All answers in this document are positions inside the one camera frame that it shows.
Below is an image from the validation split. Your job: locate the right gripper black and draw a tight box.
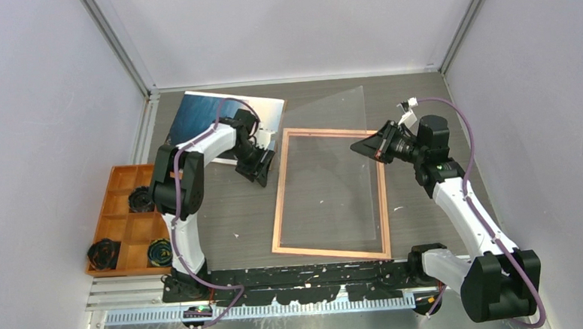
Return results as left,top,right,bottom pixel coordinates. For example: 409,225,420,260
351,118,427,168

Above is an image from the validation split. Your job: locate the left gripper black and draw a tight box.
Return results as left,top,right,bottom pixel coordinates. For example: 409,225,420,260
229,141,275,188

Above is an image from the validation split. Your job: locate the pink wooden picture frame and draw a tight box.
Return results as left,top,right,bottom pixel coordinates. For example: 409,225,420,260
272,127,392,260

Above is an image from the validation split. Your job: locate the clear acrylic sheet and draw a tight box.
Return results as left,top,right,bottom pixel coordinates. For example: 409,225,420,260
281,87,381,251

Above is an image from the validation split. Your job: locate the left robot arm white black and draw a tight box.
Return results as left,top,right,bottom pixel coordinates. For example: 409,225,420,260
149,109,275,301

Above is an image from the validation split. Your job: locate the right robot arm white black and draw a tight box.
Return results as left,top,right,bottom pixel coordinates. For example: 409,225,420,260
350,115,541,323

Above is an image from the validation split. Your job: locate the landscape photo print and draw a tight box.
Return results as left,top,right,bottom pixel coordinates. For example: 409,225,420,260
165,91,286,147

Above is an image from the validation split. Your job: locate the orange compartment tray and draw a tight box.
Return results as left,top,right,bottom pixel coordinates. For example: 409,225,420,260
85,164,170,277

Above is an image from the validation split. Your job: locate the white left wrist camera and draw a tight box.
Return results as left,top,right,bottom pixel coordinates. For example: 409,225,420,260
254,128,277,151

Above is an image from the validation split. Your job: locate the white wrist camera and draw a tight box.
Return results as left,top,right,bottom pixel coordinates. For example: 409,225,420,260
254,128,277,151
398,98,418,128

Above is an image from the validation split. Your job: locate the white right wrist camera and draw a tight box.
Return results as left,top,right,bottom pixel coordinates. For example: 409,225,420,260
398,98,418,128

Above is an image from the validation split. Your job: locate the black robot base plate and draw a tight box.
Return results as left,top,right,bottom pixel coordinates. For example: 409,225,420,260
160,260,440,307

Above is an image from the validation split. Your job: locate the black coiled cable upper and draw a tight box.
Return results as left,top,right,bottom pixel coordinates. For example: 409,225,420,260
126,184,156,215

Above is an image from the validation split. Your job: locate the black yellow coiled cable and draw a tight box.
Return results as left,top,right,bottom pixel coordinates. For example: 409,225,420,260
145,237,175,270

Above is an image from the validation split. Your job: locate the black coiled cable bottom-left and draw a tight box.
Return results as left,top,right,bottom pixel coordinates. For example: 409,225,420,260
86,237,123,273

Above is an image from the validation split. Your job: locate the aluminium rail front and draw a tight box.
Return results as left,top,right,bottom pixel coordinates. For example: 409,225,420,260
87,260,448,309

